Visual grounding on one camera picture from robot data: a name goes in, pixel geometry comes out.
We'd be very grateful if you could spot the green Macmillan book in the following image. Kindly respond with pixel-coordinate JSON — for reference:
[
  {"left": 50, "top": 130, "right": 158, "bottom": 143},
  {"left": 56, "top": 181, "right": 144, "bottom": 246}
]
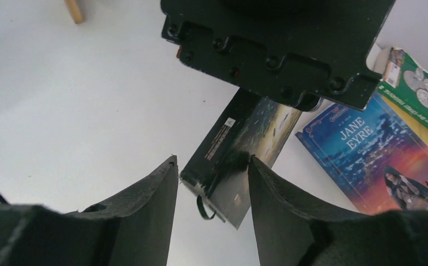
[{"left": 366, "top": 44, "right": 428, "bottom": 129}]

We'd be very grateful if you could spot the blue Jane Eyre book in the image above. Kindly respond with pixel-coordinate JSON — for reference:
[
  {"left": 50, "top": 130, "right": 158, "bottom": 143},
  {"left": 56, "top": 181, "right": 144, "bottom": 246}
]
[{"left": 296, "top": 94, "right": 428, "bottom": 214}]

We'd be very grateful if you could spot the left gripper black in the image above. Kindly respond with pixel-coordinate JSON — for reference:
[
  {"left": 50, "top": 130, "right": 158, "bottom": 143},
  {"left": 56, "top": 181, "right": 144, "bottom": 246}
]
[{"left": 160, "top": 0, "right": 394, "bottom": 111}]

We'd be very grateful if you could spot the Alice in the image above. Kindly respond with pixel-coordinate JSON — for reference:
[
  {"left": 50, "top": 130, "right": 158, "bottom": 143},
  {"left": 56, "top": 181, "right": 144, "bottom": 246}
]
[{"left": 180, "top": 89, "right": 302, "bottom": 229}]

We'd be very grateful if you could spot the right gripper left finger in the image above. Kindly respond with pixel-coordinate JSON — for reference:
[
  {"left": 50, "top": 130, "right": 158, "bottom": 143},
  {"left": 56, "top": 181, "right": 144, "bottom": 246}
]
[{"left": 0, "top": 155, "right": 178, "bottom": 265}]

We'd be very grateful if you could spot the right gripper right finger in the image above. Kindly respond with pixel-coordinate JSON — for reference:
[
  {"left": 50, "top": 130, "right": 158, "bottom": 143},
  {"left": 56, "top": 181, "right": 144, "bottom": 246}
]
[{"left": 248, "top": 157, "right": 428, "bottom": 265}]

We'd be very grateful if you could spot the wooden book rack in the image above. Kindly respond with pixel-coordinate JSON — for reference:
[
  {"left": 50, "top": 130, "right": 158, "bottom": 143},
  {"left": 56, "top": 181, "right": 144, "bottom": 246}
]
[{"left": 64, "top": 0, "right": 84, "bottom": 24}]

